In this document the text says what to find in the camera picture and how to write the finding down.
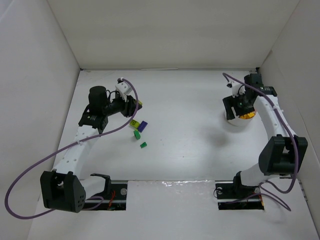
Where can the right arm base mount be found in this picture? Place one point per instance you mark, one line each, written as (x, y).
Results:
(229, 198)

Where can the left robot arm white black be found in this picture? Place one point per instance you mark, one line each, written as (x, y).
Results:
(62, 188)

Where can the white round divided container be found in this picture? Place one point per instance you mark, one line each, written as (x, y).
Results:
(239, 122)

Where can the yellow striped curved lego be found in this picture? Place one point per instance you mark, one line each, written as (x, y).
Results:
(247, 116)

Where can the small dark green lego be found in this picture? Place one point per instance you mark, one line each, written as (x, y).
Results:
(144, 144)

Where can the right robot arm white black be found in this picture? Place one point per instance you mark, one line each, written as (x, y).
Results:
(285, 150)

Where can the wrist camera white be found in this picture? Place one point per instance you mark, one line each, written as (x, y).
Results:
(237, 89)
(124, 89)

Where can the lime green lego with swirl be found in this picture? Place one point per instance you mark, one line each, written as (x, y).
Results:
(135, 124)

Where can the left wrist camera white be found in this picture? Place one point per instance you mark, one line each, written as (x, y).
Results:
(124, 89)

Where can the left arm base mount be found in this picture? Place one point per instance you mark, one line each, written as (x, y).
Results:
(116, 200)

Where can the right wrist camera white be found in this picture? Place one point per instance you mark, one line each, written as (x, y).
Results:
(237, 89)

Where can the purple lego plate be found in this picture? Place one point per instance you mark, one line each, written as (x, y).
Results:
(142, 126)

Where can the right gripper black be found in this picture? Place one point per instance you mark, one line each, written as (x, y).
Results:
(231, 108)

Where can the dark green curved lego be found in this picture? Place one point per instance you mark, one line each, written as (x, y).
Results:
(137, 134)

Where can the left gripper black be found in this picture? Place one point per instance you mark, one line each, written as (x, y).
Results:
(128, 107)

